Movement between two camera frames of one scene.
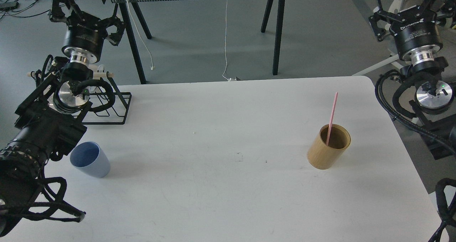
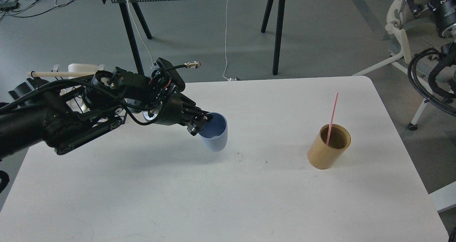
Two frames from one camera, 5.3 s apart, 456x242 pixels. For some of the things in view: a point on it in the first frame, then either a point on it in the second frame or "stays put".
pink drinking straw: x=327 y=138 stays put
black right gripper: x=416 y=36 -> x=444 y=7
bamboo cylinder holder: x=323 y=156 stays put
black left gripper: x=85 y=34 -> x=170 y=106
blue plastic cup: x=88 y=156 -> x=214 y=134
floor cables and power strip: x=22 y=1 stays put
